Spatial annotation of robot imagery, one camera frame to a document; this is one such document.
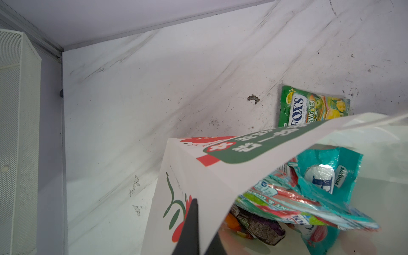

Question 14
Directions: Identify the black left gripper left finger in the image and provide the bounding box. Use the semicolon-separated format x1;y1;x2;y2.
172;199;199;255

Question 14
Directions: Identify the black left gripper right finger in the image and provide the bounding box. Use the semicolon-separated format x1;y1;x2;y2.
205;233;227;255

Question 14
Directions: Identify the dark brown snack bar wrapper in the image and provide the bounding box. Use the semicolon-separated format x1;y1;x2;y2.
230;205;286;246

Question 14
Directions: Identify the white floral paper bag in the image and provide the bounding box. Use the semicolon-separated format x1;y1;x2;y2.
141;113;408;255

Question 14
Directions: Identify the teal Fox's large candy bag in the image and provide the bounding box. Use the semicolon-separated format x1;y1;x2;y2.
288;147;363;255

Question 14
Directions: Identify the orange Fox's fruits bag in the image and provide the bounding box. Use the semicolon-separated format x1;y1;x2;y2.
224;213;254;240

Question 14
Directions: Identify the teal Fox's mint blossom bag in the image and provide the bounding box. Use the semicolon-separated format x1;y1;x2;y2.
235;174;380;232

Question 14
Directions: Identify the green Fox's spring tea bag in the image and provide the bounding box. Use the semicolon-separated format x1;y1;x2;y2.
278;85;351;127

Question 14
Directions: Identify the white mesh wall basket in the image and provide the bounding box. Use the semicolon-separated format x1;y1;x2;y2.
1;29;41;255

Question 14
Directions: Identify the aluminium cage frame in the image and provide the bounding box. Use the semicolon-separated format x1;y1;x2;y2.
1;1;265;62

